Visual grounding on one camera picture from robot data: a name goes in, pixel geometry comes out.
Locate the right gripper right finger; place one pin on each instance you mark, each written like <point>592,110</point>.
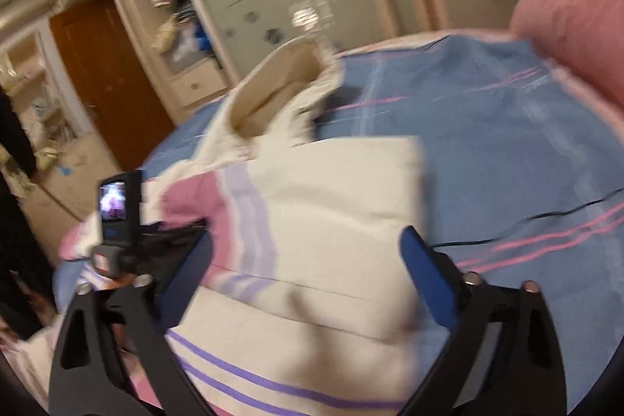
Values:
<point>502,355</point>

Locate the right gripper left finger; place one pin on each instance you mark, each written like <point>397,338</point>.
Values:
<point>112,357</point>

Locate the white pink hooded jacket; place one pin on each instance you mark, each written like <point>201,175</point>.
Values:
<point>305,307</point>

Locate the brown wooden door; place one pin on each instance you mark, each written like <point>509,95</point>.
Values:
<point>110,81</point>

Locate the beige side cabinet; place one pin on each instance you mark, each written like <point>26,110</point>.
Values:
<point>71,163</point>

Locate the blue striped bed cover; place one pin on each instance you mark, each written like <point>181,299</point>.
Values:
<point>521,180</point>

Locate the clear plastic storage box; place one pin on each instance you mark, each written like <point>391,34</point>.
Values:
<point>185,52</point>

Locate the blue garment in wardrobe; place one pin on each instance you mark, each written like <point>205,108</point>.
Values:
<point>202,39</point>

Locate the beige cloth on box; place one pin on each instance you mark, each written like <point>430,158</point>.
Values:
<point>166,35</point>

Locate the rolled pink blanket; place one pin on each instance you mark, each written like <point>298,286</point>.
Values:
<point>586,36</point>

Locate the small action camera with screen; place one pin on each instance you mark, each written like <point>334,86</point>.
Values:
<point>119,207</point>

